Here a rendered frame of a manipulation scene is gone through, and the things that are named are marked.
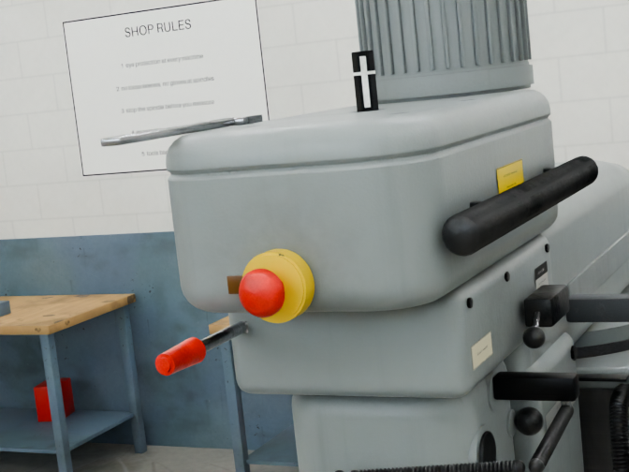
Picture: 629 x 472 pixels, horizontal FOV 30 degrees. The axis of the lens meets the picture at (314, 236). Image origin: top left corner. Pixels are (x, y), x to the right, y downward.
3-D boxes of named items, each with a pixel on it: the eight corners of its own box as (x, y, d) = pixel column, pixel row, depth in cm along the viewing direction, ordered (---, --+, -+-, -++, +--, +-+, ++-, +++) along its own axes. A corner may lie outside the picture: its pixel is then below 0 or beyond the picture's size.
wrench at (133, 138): (130, 144, 96) (129, 134, 95) (90, 148, 97) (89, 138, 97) (262, 122, 117) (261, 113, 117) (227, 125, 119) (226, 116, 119)
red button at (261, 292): (280, 319, 94) (274, 271, 93) (236, 320, 95) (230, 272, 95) (298, 311, 97) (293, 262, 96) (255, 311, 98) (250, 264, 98)
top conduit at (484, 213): (483, 256, 94) (479, 213, 93) (434, 258, 96) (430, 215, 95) (599, 184, 134) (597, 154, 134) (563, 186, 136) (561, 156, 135)
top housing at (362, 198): (433, 317, 93) (414, 116, 91) (156, 318, 105) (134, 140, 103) (569, 224, 135) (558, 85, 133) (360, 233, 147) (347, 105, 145)
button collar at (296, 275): (309, 323, 96) (300, 251, 95) (244, 323, 99) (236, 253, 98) (319, 317, 98) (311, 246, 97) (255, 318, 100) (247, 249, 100)
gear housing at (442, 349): (471, 403, 104) (460, 292, 102) (231, 397, 114) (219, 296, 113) (561, 317, 133) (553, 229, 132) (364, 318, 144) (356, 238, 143)
